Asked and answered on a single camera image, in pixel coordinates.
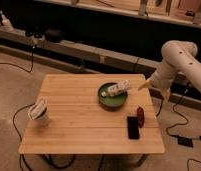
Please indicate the cream pointed end effector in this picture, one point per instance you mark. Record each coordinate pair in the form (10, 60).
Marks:
(146, 84)

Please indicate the red pepper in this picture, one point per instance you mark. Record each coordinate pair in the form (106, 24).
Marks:
(140, 116)

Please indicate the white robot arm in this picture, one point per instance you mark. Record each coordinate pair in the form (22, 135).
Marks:
(178, 56)

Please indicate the green bowl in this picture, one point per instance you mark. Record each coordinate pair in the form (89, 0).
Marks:
(111, 101)

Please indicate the black smartphone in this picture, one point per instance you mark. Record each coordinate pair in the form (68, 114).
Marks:
(133, 130)

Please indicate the black power adapter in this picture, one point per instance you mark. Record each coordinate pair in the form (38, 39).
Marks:
(185, 141)

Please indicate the wooden table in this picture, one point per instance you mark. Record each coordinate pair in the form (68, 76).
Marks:
(78, 124)

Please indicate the black device on ledge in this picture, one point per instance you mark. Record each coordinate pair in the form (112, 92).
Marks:
(53, 35)

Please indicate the white cup with packet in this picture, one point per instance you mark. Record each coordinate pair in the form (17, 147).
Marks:
(38, 113)

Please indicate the white spray bottle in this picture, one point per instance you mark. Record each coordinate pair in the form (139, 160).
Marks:
(6, 22)

